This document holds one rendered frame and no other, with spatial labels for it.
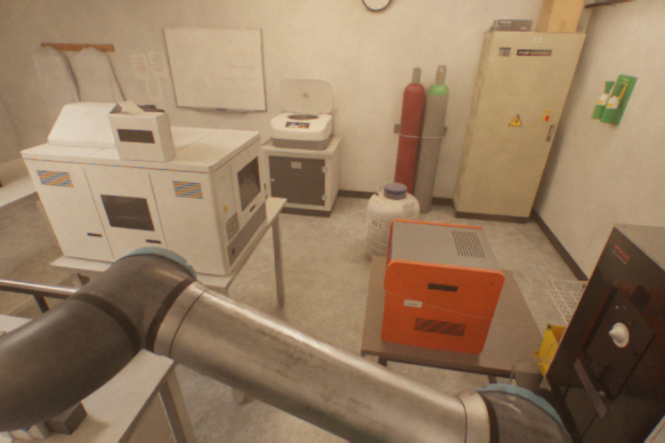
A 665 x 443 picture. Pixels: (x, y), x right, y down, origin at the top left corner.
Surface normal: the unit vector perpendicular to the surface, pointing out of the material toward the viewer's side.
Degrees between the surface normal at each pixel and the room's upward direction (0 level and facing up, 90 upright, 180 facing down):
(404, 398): 22
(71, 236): 90
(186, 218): 90
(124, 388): 0
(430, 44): 90
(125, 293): 33
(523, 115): 90
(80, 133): 40
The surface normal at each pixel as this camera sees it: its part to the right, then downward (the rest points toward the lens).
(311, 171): -0.17, 0.47
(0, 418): 0.20, 0.45
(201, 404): 0.01, -0.88
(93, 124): -0.10, -0.37
